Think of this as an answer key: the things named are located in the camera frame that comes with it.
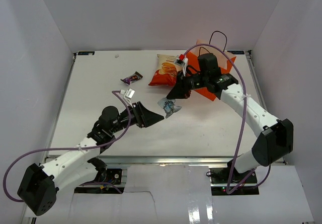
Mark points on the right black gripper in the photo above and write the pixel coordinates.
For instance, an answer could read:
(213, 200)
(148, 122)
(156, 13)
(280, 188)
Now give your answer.
(179, 91)

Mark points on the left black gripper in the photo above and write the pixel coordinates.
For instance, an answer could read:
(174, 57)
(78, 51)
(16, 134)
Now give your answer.
(144, 118)

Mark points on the silver candy wrapper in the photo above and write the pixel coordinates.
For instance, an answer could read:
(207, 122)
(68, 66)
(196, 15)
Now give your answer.
(169, 106)

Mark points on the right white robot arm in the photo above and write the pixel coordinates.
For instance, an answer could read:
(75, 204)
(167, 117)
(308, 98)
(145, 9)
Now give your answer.
(274, 136)

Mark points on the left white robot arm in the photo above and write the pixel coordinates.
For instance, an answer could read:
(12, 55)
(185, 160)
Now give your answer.
(41, 184)

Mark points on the orange chips bag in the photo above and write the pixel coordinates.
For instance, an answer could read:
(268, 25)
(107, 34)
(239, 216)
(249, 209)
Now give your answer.
(166, 71)

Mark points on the purple M&M's packet upper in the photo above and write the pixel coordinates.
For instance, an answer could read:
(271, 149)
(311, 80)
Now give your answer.
(132, 78)

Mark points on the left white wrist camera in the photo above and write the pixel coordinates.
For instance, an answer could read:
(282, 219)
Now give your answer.
(127, 95)

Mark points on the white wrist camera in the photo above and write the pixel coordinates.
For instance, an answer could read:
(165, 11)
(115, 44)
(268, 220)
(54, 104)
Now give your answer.
(127, 95)
(182, 61)

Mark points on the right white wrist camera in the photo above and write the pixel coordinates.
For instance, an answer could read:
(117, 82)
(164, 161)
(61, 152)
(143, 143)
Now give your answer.
(182, 61)

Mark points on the aluminium table frame rail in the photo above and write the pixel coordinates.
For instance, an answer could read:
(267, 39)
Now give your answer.
(118, 160)

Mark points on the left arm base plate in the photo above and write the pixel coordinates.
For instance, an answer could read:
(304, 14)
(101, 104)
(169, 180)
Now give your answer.
(109, 183)

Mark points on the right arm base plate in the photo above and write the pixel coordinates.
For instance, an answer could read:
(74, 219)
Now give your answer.
(219, 180)

